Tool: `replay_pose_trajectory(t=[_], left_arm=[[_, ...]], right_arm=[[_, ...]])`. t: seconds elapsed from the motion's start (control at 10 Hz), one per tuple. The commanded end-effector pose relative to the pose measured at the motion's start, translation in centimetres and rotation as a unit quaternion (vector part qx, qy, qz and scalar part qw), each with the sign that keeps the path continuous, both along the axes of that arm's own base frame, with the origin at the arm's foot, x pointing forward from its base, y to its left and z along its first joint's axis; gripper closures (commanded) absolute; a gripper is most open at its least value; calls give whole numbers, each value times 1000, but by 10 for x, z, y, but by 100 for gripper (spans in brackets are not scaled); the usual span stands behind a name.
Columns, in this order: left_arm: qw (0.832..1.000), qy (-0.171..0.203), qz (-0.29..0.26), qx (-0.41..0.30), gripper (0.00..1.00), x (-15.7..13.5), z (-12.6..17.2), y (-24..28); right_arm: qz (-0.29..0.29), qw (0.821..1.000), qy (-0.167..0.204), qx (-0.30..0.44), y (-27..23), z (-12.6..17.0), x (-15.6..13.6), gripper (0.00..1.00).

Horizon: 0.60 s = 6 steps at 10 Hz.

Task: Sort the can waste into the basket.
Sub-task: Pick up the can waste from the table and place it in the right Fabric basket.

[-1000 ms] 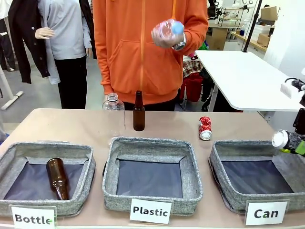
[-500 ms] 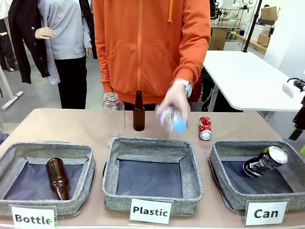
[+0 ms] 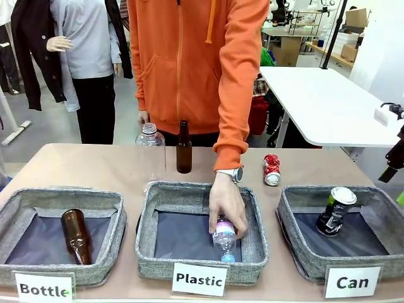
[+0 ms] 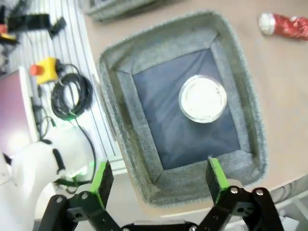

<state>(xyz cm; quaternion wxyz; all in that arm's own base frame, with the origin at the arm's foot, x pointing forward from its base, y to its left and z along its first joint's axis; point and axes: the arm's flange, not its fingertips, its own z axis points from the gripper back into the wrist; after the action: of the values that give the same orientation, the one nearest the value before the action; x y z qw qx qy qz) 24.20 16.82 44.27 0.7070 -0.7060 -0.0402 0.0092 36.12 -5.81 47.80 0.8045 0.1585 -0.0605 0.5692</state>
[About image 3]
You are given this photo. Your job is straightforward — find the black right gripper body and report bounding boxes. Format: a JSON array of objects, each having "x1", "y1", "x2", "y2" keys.
[{"x1": 384, "y1": 126, "x2": 404, "y2": 170}]

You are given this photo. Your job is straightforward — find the small pink-label plastic bottle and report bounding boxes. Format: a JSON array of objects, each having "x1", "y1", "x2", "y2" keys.
[{"x1": 211, "y1": 214, "x2": 237, "y2": 263}]

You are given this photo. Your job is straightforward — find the person's left forearm orange sleeve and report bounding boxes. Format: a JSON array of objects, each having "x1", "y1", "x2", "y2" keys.
[{"x1": 213, "y1": 72, "x2": 263, "y2": 173}]

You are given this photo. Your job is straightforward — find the black and green can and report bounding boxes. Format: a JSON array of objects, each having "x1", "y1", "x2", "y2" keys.
[{"x1": 316, "y1": 186, "x2": 358, "y2": 237}]

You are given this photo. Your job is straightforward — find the grey fabric basket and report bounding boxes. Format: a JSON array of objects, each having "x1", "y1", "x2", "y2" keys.
[
  {"x1": 0, "y1": 188, "x2": 128, "y2": 287},
  {"x1": 276, "y1": 185, "x2": 404, "y2": 283},
  {"x1": 135, "y1": 181, "x2": 270, "y2": 286}
]

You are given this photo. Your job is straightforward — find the white Can label sign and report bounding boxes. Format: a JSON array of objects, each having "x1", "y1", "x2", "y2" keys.
[{"x1": 324, "y1": 266, "x2": 383, "y2": 299}]

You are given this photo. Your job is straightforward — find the crushed red can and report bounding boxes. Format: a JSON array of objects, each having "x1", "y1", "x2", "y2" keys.
[{"x1": 263, "y1": 153, "x2": 282, "y2": 186}]

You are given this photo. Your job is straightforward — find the person's left hand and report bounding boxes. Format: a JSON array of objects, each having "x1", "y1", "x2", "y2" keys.
[{"x1": 208, "y1": 172, "x2": 249, "y2": 240}]

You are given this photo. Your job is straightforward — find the person's right hand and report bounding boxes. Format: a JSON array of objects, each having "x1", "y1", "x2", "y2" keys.
[{"x1": 137, "y1": 110, "x2": 151, "y2": 129}]

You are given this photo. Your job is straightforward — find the white rounded table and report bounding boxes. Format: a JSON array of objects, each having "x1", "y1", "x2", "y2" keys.
[{"x1": 259, "y1": 66, "x2": 401, "y2": 148}]

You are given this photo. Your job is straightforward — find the black tripod pole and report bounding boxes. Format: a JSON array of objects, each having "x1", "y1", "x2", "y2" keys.
[{"x1": 320, "y1": 0, "x2": 348, "y2": 70}]

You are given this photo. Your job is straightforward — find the red bag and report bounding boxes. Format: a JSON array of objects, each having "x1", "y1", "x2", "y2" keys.
[{"x1": 249, "y1": 96, "x2": 270, "y2": 136}]

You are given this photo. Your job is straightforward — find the cardboard box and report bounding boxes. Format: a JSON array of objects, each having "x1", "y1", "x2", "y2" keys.
[{"x1": 345, "y1": 8, "x2": 369, "y2": 28}]

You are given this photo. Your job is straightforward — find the white wristwatch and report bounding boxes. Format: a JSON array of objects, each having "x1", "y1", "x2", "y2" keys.
[{"x1": 215, "y1": 167, "x2": 244, "y2": 184}]

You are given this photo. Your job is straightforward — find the green cloth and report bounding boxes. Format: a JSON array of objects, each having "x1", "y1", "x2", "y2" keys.
[{"x1": 260, "y1": 47, "x2": 276, "y2": 67}]

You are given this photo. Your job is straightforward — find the brown glass bottle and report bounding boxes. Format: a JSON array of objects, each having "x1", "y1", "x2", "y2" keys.
[
  {"x1": 175, "y1": 120, "x2": 193, "y2": 174},
  {"x1": 61, "y1": 209, "x2": 93, "y2": 265}
]

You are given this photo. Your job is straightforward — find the white Plastic label sign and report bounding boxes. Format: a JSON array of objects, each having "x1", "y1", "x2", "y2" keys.
[{"x1": 172, "y1": 261, "x2": 230, "y2": 297}]

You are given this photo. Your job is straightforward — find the person's orange hoodie torso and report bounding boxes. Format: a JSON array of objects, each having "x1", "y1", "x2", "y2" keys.
[{"x1": 128, "y1": 0, "x2": 271, "y2": 136}]

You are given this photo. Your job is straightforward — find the large clear plastic bottle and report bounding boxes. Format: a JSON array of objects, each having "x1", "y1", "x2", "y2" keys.
[{"x1": 135, "y1": 122, "x2": 167, "y2": 177}]

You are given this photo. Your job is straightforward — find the mannequin black trousers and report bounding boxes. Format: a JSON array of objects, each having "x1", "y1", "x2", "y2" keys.
[{"x1": 71, "y1": 74, "x2": 116, "y2": 145}]

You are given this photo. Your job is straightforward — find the mannequin grey shirt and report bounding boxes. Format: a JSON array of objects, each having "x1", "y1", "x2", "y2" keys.
[{"x1": 50, "y1": 0, "x2": 123, "y2": 113}]

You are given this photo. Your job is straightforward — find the pale mannequin hand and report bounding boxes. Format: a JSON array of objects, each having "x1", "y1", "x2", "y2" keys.
[{"x1": 46, "y1": 35, "x2": 74, "y2": 53}]

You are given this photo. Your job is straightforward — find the white Bottle label sign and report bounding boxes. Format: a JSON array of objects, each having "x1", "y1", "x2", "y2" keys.
[{"x1": 12, "y1": 270, "x2": 76, "y2": 303}]

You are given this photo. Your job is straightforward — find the white stand base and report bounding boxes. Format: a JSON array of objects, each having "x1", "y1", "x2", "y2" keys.
[{"x1": 0, "y1": 85, "x2": 32, "y2": 146}]

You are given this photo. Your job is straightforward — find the black cardigan on mannequin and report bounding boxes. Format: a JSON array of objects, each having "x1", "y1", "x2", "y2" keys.
[{"x1": 11, "y1": 0, "x2": 134, "y2": 112}]

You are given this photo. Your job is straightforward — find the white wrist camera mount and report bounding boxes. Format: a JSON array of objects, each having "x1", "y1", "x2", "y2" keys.
[{"x1": 374, "y1": 102, "x2": 404, "y2": 128}]

